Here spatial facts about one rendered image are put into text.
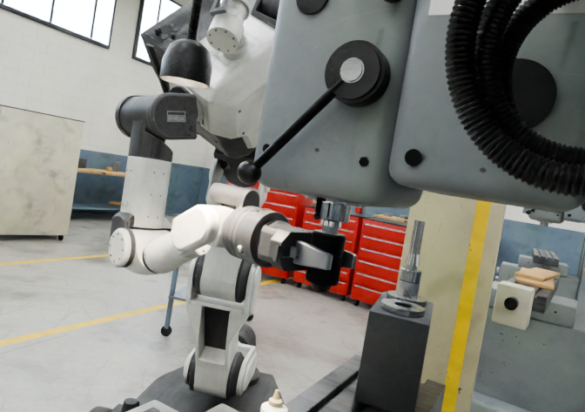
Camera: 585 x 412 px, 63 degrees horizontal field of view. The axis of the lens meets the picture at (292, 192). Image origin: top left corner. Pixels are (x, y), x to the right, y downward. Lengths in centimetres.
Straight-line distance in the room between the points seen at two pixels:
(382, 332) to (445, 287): 141
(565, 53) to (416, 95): 14
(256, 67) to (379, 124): 58
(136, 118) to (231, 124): 20
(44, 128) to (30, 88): 253
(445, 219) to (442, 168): 187
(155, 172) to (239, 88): 25
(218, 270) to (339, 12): 93
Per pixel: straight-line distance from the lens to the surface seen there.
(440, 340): 245
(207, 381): 159
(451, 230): 237
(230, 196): 80
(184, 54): 71
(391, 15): 58
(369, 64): 54
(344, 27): 60
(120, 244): 100
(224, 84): 105
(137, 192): 102
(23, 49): 916
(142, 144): 103
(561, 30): 53
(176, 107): 103
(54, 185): 686
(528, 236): 961
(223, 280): 138
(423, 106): 52
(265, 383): 189
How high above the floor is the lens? 133
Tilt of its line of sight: 2 degrees down
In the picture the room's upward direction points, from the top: 9 degrees clockwise
